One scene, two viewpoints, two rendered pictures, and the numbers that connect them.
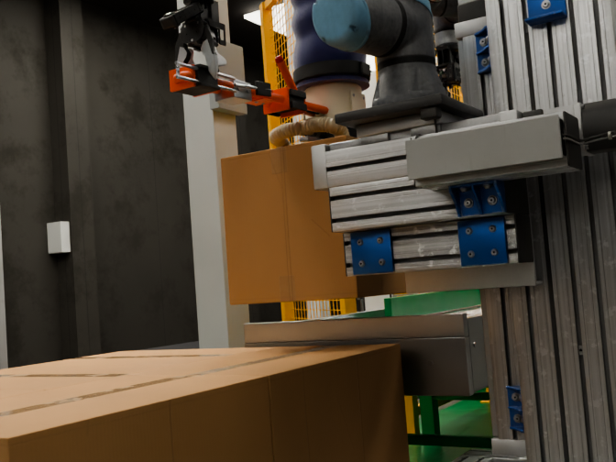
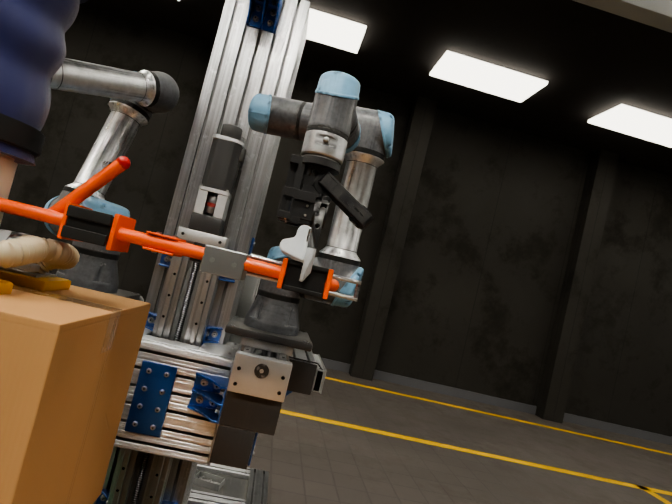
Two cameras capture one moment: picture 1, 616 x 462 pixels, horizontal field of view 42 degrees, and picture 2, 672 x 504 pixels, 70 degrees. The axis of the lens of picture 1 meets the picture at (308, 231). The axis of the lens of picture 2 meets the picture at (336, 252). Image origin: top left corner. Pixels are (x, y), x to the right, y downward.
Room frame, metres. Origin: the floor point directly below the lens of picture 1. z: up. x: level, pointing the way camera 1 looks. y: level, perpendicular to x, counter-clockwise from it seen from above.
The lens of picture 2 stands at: (2.28, 0.91, 1.21)
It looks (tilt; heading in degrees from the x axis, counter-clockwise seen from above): 3 degrees up; 232
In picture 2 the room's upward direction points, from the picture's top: 14 degrees clockwise
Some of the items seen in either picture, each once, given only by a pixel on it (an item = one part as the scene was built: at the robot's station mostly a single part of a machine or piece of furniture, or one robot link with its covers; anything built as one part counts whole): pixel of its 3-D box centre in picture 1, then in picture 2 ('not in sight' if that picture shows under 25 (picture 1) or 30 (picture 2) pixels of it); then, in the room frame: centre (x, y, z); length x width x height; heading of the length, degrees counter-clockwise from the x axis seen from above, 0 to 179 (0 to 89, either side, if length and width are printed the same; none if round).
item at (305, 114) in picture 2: not in sight; (332, 127); (1.76, 0.13, 1.50); 0.11 x 0.11 x 0.08; 44
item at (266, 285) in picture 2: (401, 29); (288, 270); (1.56, -0.22, 1.20); 0.13 x 0.12 x 0.14; 134
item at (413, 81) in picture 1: (408, 87); (275, 311); (1.56, -0.22, 1.09); 0.15 x 0.15 x 0.10
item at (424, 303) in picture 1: (457, 297); not in sight; (3.68, -0.66, 0.60); 1.60 x 0.11 x 0.09; 148
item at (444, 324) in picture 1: (346, 329); not in sight; (2.24, -0.09, 0.58); 0.70 x 0.03 x 0.06; 58
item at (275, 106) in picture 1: (284, 103); (98, 228); (2.10, 0.04, 1.20); 0.10 x 0.08 x 0.06; 56
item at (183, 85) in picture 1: (193, 81); (305, 278); (1.81, 0.24, 1.20); 0.08 x 0.07 x 0.05; 146
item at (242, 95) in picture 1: (233, 92); (226, 262); (1.92, 0.16, 1.19); 0.07 x 0.07 x 0.04; 56
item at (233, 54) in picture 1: (226, 77); not in sight; (3.35, 0.30, 1.62); 0.20 x 0.05 x 0.30; 148
